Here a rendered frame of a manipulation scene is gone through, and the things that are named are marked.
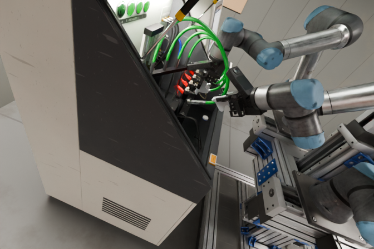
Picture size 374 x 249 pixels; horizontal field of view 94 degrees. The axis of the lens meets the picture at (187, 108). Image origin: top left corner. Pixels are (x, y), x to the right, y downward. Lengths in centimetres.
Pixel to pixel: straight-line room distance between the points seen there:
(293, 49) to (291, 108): 30
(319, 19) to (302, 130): 61
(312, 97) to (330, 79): 314
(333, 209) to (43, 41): 111
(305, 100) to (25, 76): 86
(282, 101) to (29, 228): 161
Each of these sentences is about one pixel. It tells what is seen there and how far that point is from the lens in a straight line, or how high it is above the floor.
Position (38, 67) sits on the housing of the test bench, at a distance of 76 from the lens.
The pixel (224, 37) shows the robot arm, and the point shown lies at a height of 140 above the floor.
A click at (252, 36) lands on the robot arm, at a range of 77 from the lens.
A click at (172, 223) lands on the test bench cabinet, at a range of 113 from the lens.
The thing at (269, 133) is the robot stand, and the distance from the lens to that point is 122.
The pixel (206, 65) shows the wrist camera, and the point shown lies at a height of 127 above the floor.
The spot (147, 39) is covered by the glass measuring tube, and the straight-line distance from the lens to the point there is 88.
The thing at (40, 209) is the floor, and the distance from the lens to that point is 170.
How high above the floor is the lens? 155
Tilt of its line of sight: 37 degrees down
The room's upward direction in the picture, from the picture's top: 25 degrees clockwise
